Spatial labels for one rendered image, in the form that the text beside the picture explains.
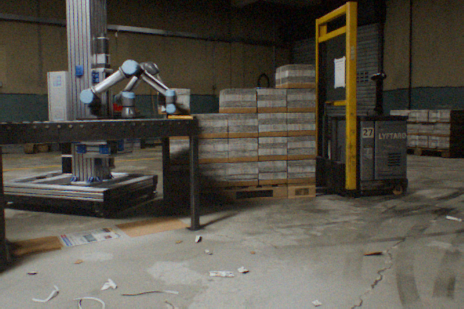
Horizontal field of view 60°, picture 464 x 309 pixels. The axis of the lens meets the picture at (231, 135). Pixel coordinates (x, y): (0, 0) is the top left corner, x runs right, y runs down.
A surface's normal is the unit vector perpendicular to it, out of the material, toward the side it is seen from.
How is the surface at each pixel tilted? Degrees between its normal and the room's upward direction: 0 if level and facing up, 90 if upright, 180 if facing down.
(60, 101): 90
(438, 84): 90
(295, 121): 90
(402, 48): 90
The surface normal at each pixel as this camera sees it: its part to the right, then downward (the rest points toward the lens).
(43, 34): 0.54, 0.04
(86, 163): -0.34, 0.06
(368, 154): 0.21, 0.06
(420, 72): -0.84, 0.04
